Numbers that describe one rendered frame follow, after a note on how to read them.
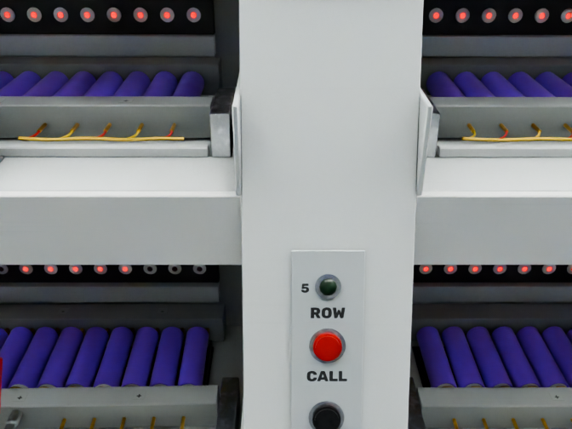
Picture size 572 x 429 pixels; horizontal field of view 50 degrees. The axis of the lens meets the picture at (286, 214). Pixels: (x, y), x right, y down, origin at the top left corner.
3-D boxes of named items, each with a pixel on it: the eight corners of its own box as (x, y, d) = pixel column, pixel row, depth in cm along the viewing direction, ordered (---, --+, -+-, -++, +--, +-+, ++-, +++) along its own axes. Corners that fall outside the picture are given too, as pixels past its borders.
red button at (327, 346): (341, 362, 34) (342, 334, 33) (312, 362, 34) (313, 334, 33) (340, 355, 35) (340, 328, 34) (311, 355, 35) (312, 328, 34)
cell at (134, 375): (160, 343, 50) (145, 403, 45) (137, 343, 50) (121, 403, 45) (157, 325, 49) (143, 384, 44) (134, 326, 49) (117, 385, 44)
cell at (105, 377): (134, 343, 50) (117, 403, 45) (112, 343, 50) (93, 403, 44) (132, 325, 49) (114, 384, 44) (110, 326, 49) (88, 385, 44)
